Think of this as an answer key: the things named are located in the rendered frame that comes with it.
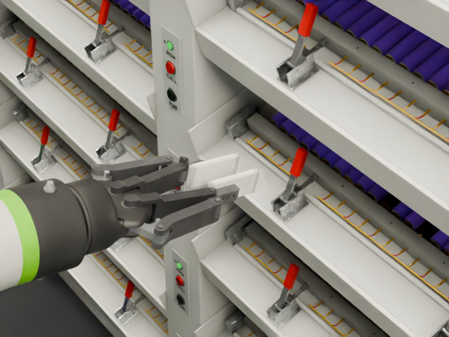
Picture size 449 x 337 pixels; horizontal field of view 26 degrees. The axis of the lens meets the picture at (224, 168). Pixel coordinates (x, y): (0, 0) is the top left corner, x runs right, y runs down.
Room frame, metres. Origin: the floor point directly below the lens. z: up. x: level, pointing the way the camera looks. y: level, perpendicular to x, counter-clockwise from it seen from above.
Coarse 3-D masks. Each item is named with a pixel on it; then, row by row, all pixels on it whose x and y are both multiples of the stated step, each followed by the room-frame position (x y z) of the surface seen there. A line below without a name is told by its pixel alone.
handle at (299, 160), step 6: (300, 150) 0.90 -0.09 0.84; (306, 150) 0.90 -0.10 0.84; (300, 156) 0.89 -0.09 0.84; (306, 156) 0.89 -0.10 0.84; (294, 162) 0.90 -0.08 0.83; (300, 162) 0.89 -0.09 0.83; (294, 168) 0.89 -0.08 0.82; (300, 168) 0.89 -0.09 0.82; (294, 174) 0.89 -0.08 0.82; (300, 174) 0.89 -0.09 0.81; (294, 180) 0.89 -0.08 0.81; (288, 186) 0.89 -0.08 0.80; (294, 186) 0.89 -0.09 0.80; (288, 192) 0.88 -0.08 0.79; (288, 198) 0.88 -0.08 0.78
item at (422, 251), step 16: (256, 112) 1.03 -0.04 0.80; (256, 128) 1.01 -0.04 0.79; (272, 128) 1.00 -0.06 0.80; (272, 144) 0.98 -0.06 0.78; (288, 144) 0.97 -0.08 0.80; (272, 160) 0.96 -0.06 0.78; (288, 160) 0.95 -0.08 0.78; (320, 160) 0.93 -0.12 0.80; (320, 176) 0.91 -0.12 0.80; (336, 176) 0.90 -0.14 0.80; (336, 192) 0.89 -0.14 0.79; (352, 192) 0.87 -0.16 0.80; (336, 208) 0.87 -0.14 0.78; (352, 208) 0.87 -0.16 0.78; (368, 208) 0.85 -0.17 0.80; (352, 224) 0.84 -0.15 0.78; (384, 224) 0.82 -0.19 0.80; (400, 224) 0.82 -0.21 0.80; (400, 240) 0.80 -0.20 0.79; (416, 240) 0.79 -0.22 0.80; (416, 256) 0.78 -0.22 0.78; (432, 256) 0.77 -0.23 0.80; (448, 272) 0.74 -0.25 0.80
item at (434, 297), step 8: (240, 144) 1.00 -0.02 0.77; (256, 152) 0.98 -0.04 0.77; (264, 160) 0.96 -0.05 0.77; (272, 168) 0.95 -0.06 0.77; (280, 176) 0.93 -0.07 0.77; (304, 192) 0.90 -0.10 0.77; (312, 200) 0.89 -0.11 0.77; (320, 208) 0.88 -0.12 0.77; (328, 216) 0.86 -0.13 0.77; (336, 216) 0.86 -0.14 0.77; (344, 224) 0.85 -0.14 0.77; (352, 232) 0.83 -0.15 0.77; (360, 240) 0.82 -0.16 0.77; (368, 248) 0.81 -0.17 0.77; (376, 248) 0.80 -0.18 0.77; (384, 256) 0.79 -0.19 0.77; (392, 264) 0.78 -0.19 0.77; (400, 272) 0.77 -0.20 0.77; (408, 272) 0.77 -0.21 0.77; (408, 280) 0.76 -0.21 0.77; (416, 280) 0.75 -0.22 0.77; (424, 288) 0.74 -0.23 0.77; (432, 296) 0.73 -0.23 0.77; (440, 304) 0.72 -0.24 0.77; (448, 304) 0.72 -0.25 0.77; (448, 312) 0.71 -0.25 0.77
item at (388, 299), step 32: (256, 96) 1.06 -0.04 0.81; (192, 128) 0.99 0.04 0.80; (224, 128) 1.02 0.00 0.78; (256, 160) 0.97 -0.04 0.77; (256, 192) 0.92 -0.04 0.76; (320, 192) 0.90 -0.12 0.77; (288, 224) 0.86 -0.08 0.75; (320, 224) 0.86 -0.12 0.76; (320, 256) 0.81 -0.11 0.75; (352, 256) 0.80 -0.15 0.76; (352, 288) 0.76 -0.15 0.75; (384, 288) 0.75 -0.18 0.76; (416, 288) 0.75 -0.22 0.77; (448, 288) 0.74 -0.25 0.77; (384, 320) 0.72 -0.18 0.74; (416, 320) 0.71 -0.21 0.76
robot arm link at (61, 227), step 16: (16, 192) 0.68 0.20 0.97; (32, 192) 0.69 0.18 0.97; (48, 192) 0.69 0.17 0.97; (64, 192) 0.69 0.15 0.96; (32, 208) 0.66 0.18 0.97; (48, 208) 0.67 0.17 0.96; (64, 208) 0.68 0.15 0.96; (80, 208) 0.68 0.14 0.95; (48, 224) 0.65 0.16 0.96; (64, 224) 0.66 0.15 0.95; (80, 224) 0.67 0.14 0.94; (48, 240) 0.64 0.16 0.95; (64, 240) 0.65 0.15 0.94; (80, 240) 0.66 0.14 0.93; (48, 256) 0.64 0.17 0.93; (64, 256) 0.65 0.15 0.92; (80, 256) 0.66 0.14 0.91; (48, 272) 0.64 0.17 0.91
